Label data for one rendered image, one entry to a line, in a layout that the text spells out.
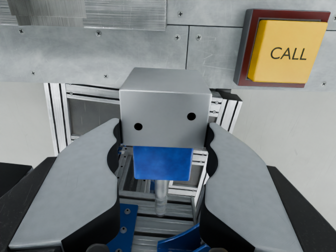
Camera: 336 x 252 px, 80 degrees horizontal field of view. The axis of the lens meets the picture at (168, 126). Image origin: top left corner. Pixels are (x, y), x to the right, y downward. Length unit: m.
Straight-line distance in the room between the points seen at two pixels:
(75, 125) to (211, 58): 0.87
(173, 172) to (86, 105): 0.85
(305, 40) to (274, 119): 1.08
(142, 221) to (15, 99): 1.10
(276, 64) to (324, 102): 1.19
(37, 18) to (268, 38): 0.20
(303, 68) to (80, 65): 0.25
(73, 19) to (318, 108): 1.34
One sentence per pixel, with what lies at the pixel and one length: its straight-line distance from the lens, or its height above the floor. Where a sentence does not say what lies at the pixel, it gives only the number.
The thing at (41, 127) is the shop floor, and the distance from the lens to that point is 1.42.
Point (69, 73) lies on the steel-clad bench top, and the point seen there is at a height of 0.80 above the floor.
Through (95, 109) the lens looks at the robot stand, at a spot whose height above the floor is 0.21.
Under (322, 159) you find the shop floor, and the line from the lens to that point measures 1.66.
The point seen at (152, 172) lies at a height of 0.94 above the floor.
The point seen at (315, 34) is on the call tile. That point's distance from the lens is 0.26.
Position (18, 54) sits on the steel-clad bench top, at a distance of 0.31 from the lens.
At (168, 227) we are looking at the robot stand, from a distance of 0.49.
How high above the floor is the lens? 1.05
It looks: 62 degrees down
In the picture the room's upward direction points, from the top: 180 degrees counter-clockwise
